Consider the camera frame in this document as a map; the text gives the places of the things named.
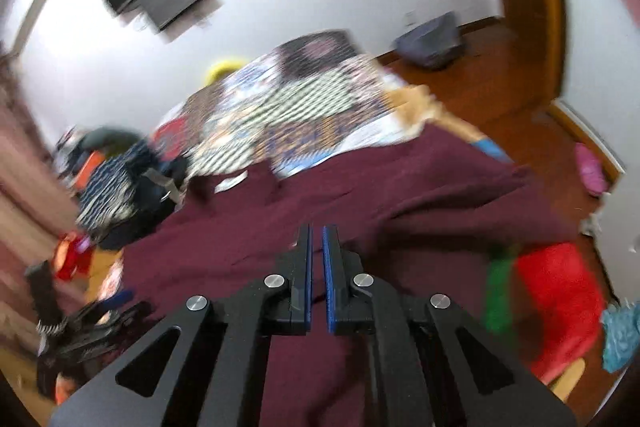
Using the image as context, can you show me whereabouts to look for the pink slipper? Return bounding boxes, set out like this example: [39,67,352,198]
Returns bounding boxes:
[574,143,609,196]

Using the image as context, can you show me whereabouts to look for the maroon garment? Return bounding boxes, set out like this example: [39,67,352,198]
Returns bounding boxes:
[120,124,581,427]

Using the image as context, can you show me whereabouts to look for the black and white striped garment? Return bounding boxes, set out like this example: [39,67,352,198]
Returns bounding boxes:
[75,142,167,234]

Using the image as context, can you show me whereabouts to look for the yellow printed blanket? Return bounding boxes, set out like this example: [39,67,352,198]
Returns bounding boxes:
[385,84,513,164]

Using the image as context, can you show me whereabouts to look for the green cloth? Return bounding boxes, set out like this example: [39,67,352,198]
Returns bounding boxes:
[484,251,519,336]

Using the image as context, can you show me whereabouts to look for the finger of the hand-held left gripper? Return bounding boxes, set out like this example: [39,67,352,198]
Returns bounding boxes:
[95,288,153,323]

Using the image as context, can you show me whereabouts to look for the red cloth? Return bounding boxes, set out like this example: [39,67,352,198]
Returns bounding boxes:
[515,243,608,384]

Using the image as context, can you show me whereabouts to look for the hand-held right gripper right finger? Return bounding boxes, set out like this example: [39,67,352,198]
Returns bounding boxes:
[322,225,577,427]

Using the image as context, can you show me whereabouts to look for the white cabinet door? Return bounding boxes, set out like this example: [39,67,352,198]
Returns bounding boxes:
[592,172,640,308]

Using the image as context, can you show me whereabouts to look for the striped pink curtain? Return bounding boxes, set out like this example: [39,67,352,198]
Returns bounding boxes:
[0,52,77,358]

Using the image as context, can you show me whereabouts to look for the dark blue garment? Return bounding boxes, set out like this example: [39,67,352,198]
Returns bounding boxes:
[107,156,189,249]

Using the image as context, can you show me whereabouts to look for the patchwork quilt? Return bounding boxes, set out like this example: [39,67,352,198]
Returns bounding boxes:
[185,29,431,180]

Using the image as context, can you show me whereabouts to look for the grey-blue bag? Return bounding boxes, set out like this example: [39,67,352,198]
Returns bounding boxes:
[395,12,466,70]

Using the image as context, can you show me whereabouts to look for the teal cloth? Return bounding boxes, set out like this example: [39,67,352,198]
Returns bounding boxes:
[600,302,640,374]

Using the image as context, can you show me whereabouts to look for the pile of clothes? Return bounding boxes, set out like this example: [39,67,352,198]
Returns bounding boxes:
[55,124,151,188]

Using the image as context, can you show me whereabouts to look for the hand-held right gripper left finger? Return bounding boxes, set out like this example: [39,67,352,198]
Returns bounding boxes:
[50,224,314,427]

